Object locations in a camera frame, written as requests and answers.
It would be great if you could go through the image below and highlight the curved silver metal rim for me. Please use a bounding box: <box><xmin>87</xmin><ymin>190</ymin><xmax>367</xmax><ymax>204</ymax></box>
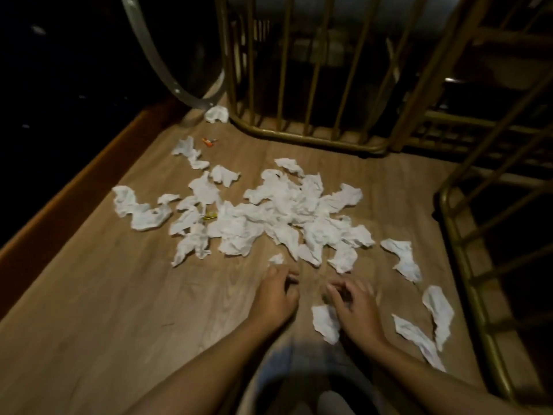
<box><xmin>120</xmin><ymin>0</ymin><xmax>227</xmax><ymax>111</ymax></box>

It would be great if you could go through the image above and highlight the dark round waste bin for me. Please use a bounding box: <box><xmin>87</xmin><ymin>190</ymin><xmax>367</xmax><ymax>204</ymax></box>
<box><xmin>237</xmin><ymin>335</ymin><xmax>391</xmax><ymax>415</ymax></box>

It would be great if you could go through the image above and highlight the gold metal chair frame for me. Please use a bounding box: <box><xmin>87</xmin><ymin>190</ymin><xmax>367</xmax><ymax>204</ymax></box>
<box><xmin>406</xmin><ymin>0</ymin><xmax>553</xmax><ymax>171</ymax></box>
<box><xmin>214</xmin><ymin>0</ymin><xmax>491</xmax><ymax>157</ymax></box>
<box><xmin>434</xmin><ymin>71</ymin><xmax>553</xmax><ymax>411</ymax></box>

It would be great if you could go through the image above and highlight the person's left forearm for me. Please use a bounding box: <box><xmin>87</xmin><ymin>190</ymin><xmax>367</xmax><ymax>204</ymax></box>
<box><xmin>124</xmin><ymin>314</ymin><xmax>282</xmax><ymax>415</ymax></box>

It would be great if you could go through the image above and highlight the crumpled white tissue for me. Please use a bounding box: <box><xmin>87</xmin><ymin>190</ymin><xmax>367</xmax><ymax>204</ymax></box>
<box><xmin>391</xmin><ymin>314</ymin><xmax>447</xmax><ymax>373</ymax></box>
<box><xmin>380</xmin><ymin>238</ymin><xmax>423</xmax><ymax>284</ymax></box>
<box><xmin>422</xmin><ymin>285</ymin><xmax>455</xmax><ymax>352</ymax></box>
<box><xmin>311</xmin><ymin>304</ymin><xmax>342</xmax><ymax>346</ymax></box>
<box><xmin>204</xmin><ymin>105</ymin><xmax>230</xmax><ymax>124</ymax></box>

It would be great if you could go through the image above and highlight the person's right forearm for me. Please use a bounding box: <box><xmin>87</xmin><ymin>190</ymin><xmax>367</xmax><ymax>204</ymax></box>
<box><xmin>358</xmin><ymin>335</ymin><xmax>537</xmax><ymax>415</ymax></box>

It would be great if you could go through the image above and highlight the person's left hand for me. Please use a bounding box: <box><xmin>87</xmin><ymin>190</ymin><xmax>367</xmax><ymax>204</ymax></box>
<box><xmin>248</xmin><ymin>264</ymin><xmax>301</xmax><ymax>331</ymax></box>

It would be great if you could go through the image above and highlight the pile of crumpled white tissues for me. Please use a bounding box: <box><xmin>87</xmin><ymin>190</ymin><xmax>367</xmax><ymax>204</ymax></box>
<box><xmin>111</xmin><ymin>135</ymin><xmax>376</xmax><ymax>275</ymax></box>

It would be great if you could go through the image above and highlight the person's right hand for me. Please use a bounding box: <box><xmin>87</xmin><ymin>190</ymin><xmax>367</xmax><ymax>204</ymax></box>
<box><xmin>326</xmin><ymin>278</ymin><xmax>390</xmax><ymax>349</ymax></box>

